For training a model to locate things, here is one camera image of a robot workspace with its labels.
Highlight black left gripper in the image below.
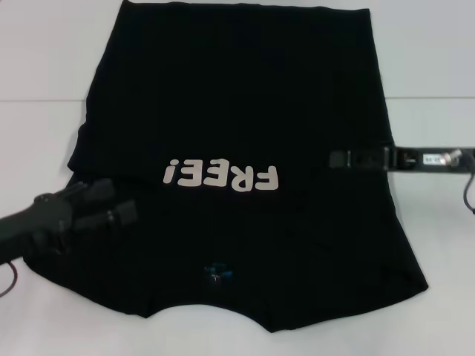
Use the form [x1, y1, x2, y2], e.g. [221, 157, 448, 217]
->
[0, 178, 139, 264]

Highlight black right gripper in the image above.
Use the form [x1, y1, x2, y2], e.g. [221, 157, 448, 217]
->
[329, 146, 475, 173]

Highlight black shirt with FREE print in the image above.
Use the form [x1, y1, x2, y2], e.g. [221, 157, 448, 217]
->
[22, 0, 432, 334]

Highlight red left gripper cable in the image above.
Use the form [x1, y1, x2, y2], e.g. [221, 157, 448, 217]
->
[0, 259, 22, 297]

